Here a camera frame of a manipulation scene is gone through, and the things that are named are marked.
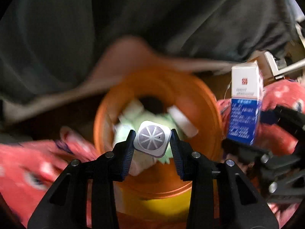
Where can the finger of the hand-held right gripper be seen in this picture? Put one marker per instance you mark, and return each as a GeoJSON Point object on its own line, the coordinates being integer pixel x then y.
{"type": "Point", "coordinates": [245, 151]}
{"type": "Point", "coordinates": [286, 121]}

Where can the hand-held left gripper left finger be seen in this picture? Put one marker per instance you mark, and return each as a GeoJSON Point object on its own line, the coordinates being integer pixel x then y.
{"type": "Point", "coordinates": [128, 152]}

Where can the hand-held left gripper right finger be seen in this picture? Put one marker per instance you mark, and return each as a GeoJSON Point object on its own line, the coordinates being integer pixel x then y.
{"type": "Point", "coordinates": [175, 152]}

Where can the blue and white carton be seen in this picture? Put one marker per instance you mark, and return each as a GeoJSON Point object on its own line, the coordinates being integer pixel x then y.
{"type": "Point", "coordinates": [243, 105]}

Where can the orange round bin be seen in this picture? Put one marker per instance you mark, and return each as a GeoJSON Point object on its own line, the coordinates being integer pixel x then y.
{"type": "Point", "coordinates": [202, 105]}

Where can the white small box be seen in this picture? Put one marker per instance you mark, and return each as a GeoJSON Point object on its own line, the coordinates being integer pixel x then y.
{"type": "Point", "coordinates": [182, 121]}

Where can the grey metal bar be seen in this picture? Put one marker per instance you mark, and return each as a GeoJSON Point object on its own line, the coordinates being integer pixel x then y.
{"type": "Point", "coordinates": [290, 68]}

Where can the pink printed blanket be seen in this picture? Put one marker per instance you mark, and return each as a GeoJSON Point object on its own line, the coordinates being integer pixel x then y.
{"type": "Point", "coordinates": [28, 162]}

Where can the person in grey shirt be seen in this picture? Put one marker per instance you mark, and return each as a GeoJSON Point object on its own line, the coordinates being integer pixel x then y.
{"type": "Point", "coordinates": [119, 16]}

